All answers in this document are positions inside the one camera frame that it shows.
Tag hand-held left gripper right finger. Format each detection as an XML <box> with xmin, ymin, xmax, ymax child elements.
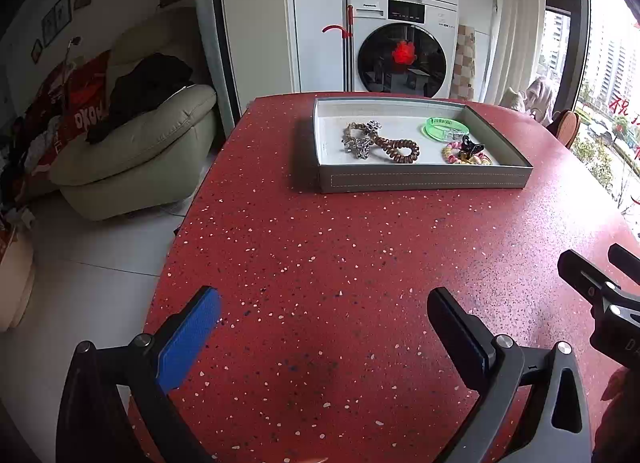
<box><xmin>426</xmin><ymin>286</ymin><xmax>593</xmax><ymax>463</ymax></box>

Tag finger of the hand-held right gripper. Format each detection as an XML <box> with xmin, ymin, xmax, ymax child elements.
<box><xmin>557</xmin><ymin>249</ymin><xmax>621</xmax><ymax>309</ymax></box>
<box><xmin>607</xmin><ymin>243</ymin><xmax>640</xmax><ymax>276</ymax></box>

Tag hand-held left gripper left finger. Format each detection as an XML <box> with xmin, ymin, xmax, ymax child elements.
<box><xmin>56</xmin><ymin>285</ymin><xmax>223</xmax><ymax>463</ymax></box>

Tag grey tray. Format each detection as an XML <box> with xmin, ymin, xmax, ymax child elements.
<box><xmin>313</xmin><ymin>96</ymin><xmax>532</xmax><ymax>194</ymax></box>

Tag colourful beaded bracelet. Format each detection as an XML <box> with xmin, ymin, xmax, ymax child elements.
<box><xmin>441</xmin><ymin>140</ymin><xmax>493</xmax><ymax>165</ymax></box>

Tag brown coil hair tie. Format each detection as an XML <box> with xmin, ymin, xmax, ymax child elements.
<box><xmin>372</xmin><ymin>136</ymin><xmax>421</xmax><ymax>163</ymax></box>

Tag green translucent bangle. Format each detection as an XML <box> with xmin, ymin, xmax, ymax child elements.
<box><xmin>421</xmin><ymin>116</ymin><xmax>471</xmax><ymax>142</ymax></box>

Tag braided rope bracelet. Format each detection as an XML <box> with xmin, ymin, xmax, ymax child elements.
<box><xmin>344</xmin><ymin>122</ymin><xmax>383</xmax><ymax>150</ymax></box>

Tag wooden chair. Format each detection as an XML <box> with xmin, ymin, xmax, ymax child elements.
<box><xmin>545</xmin><ymin>110</ymin><xmax>582</xmax><ymax>149</ymax></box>

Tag cream round stool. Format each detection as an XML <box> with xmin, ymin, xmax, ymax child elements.
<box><xmin>0</xmin><ymin>228</ymin><xmax>36</xmax><ymax>331</ymax></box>

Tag cream leather sofa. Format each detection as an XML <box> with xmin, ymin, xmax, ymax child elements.
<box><xmin>50</xmin><ymin>6</ymin><xmax>218</xmax><ymax>221</ymax></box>

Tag pile of clothes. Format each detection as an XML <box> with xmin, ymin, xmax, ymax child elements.
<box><xmin>0</xmin><ymin>116</ymin><xmax>51</xmax><ymax>224</ymax></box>

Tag red printed cloth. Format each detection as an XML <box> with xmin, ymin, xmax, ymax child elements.
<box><xmin>15</xmin><ymin>50</ymin><xmax>111</xmax><ymax>194</ymax></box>

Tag dark cloth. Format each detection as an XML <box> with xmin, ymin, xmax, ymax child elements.
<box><xmin>85</xmin><ymin>54</ymin><xmax>195</xmax><ymax>145</ymax></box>

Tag white curtain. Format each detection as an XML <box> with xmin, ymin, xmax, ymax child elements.
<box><xmin>480</xmin><ymin>0</ymin><xmax>548</xmax><ymax>106</ymax></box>

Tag white washing machine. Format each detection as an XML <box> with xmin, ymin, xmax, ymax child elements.
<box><xmin>345</xmin><ymin>0</ymin><xmax>459</xmax><ymax>100</ymax></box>

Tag white cabinet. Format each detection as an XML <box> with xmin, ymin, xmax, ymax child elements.
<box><xmin>290</xmin><ymin>0</ymin><xmax>348</xmax><ymax>92</ymax></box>

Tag dark window frame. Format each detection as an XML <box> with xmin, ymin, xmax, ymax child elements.
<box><xmin>547</xmin><ymin>0</ymin><xmax>593</xmax><ymax>114</ymax></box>

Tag mop with red handle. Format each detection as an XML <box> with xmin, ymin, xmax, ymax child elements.
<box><xmin>321</xmin><ymin>6</ymin><xmax>357</xmax><ymax>92</ymax></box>

